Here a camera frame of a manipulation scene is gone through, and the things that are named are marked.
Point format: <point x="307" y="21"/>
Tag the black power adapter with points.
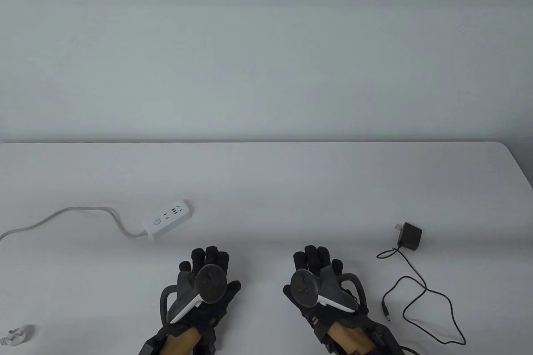
<point x="410" y="237"/>

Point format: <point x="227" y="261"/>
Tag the white wall plug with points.
<point x="16" y="336"/>

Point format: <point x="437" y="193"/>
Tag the grey white hand controller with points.
<point x="212" y="284"/>
<point x="304" y="288"/>

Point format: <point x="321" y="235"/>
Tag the person's right hand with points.
<point x="316" y="257"/>

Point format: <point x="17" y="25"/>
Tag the white power strip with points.
<point x="166" y="219"/>

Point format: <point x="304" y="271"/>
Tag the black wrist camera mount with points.
<point x="385" y="336"/>
<point x="152" y="342"/>

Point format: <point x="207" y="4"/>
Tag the person's left forearm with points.
<point x="179" y="340"/>

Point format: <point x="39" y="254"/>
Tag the person's left hand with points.
<point x="211" y="256"/>

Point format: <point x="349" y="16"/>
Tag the person's right forearm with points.
<point x="349" y="336"/>

